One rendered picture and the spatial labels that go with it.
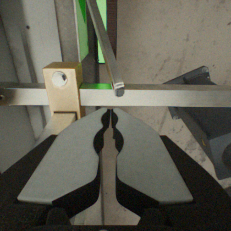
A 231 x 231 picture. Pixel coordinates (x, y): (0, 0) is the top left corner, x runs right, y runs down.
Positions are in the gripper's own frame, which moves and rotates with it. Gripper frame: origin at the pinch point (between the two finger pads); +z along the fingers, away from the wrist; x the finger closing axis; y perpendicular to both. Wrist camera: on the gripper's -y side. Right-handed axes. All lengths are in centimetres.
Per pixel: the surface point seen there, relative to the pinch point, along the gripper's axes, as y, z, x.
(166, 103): 5.8, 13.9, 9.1
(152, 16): -10, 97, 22
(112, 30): -4.7, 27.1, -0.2
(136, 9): -13, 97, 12
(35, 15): -7.5, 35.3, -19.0
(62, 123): 7.1, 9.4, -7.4
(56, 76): 0.8, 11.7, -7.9
